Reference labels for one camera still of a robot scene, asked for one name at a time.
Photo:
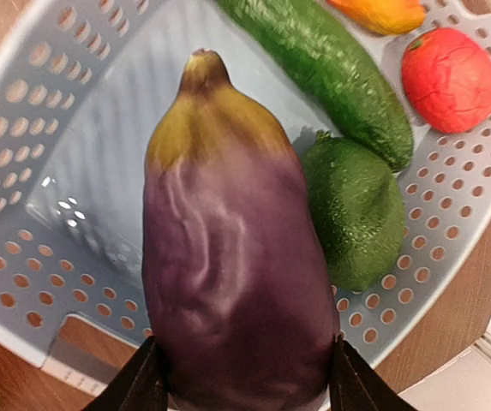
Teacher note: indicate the red toy tomato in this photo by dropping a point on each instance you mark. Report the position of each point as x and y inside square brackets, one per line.
[446, 76]

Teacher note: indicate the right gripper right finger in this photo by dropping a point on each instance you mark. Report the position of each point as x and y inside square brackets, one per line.
[355, 386]

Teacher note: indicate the green toy avocado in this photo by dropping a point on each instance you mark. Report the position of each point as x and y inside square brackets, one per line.
[357, 209]

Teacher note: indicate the orange red toy pepper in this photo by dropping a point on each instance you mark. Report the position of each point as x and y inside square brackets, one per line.
[385, 17]

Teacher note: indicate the purple toy eggplant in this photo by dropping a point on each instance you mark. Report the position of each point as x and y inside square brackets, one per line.
[235, 280]

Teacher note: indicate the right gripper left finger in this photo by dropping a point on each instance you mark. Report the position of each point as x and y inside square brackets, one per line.
[140, 385]

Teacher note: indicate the light blue plastic basket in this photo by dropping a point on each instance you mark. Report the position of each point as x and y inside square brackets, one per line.
[82, 86]

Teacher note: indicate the green toy cucumber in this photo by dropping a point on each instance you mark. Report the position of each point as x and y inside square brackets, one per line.
[328, 64]

